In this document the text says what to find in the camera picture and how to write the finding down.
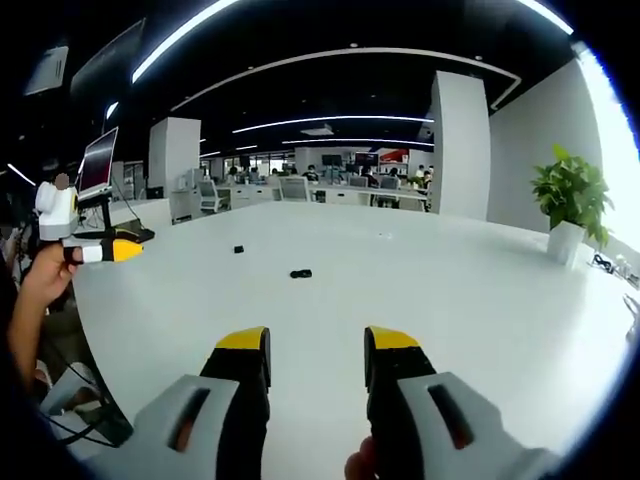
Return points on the long black plastic buckle part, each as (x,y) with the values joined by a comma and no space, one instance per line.
(301,273)

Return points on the person's right hand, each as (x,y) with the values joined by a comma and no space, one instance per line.
(362,462)

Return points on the small black plastic buckle part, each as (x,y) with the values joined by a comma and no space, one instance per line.
(239,249)

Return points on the grey mesh office chair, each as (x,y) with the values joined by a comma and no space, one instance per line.
(209,195)
(294,189)

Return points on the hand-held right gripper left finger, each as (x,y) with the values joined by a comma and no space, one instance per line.
(205,400)

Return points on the ceiling air vent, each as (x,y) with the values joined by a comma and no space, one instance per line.
(47,70)

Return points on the long ceiling light strip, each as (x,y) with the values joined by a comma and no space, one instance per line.
(185,30)

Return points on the green potted plant white pot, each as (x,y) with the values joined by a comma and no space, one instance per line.
(570,200)

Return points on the laptop on stand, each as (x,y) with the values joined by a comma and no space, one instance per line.
(97,162)

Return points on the person's left hand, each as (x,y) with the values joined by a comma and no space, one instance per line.
(42,277)

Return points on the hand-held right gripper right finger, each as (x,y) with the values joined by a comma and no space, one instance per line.
(425,395)

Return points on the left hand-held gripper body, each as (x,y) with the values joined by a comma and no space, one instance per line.
(56,212)

